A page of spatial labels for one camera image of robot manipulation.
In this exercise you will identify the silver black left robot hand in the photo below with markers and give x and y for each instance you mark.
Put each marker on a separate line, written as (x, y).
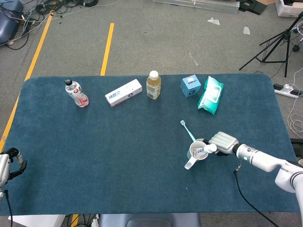
(3, 168)

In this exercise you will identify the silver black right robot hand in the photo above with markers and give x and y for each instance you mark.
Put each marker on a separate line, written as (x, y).
(225, 143)

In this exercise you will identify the white toothpaste tube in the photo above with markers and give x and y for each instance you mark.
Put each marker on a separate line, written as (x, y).
(209, 148)

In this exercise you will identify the light blue toothbrush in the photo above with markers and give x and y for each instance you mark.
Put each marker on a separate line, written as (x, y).
(188, 131)

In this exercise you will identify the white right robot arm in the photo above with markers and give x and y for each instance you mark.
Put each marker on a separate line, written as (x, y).
(265, 160)

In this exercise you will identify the blue robot base seat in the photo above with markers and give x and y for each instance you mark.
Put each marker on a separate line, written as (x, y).
(149, 220)

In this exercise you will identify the yellow tea bottle white cap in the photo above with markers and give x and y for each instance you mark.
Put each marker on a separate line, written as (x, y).
(154, 87)

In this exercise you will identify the clear bottle red label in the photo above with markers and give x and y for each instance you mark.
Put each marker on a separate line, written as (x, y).
(77, 93)

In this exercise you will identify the white pink toothpaste box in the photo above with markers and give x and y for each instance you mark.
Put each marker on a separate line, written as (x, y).
(123, 93)

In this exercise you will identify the green wet wipes pack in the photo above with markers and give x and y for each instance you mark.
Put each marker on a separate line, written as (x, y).
(210, 97)

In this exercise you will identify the small blue cardboard box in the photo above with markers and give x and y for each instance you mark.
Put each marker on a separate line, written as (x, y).
(190, 86)

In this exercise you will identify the black equipment base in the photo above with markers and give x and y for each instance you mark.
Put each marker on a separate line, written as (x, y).
(298, 146)

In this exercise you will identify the white power strip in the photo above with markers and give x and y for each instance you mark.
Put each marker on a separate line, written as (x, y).
(284, 91)

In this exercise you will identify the blue carpet table mat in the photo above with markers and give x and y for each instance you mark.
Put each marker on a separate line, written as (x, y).
(94, 153)

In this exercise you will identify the white paper scrap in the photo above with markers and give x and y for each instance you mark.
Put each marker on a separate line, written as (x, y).
(246, 30)
(214, 21)

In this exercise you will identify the black tripod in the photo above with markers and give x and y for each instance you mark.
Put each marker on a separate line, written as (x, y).
(287, 35)

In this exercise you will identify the aluminium profile rails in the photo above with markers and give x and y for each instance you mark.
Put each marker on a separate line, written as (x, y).
(201, 4)

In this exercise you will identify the dark blue padded seat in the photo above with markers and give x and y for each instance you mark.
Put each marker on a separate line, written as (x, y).
(8, 26)

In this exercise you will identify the white plastic basket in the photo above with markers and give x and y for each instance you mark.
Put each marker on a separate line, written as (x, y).
(287, 10)

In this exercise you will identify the open brown cardboard box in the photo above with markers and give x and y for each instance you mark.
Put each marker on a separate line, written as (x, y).
(265, 2)

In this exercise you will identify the black metal bracket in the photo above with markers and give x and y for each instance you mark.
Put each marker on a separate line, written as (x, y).
(253, 7)

